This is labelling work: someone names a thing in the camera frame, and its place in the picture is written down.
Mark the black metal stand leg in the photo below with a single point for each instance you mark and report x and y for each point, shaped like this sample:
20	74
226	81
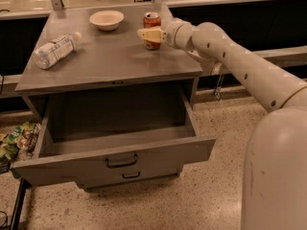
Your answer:
18	204

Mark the red coke can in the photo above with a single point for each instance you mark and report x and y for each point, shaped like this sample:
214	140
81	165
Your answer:
151	19

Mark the green snack bag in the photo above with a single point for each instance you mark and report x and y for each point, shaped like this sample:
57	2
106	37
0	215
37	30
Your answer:
23	137

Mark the clear plastic water bottle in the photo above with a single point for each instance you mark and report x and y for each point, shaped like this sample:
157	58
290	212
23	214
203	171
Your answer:
55	50

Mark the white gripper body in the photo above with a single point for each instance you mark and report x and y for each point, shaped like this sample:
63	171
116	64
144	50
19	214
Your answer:
170	34

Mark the open grey top drawer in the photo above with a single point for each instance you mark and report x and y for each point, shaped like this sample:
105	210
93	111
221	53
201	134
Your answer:
81	129

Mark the black top drawer handle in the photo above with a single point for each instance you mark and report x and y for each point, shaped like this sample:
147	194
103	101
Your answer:
111	165

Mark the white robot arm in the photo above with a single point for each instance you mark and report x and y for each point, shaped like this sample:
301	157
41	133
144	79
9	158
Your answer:
275	170

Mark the black lower drawer handle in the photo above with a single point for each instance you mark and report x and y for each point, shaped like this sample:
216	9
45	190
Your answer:
131	175

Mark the black drawer handle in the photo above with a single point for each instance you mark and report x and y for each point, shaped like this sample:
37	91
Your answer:
131	175
111	165

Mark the white paper bowl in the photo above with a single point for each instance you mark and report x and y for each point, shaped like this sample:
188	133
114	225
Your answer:
106	20

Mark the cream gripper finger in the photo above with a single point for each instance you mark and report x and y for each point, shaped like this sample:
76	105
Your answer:
154	34

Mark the grey drawer cabinet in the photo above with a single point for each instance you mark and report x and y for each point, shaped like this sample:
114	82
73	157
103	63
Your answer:
104	60

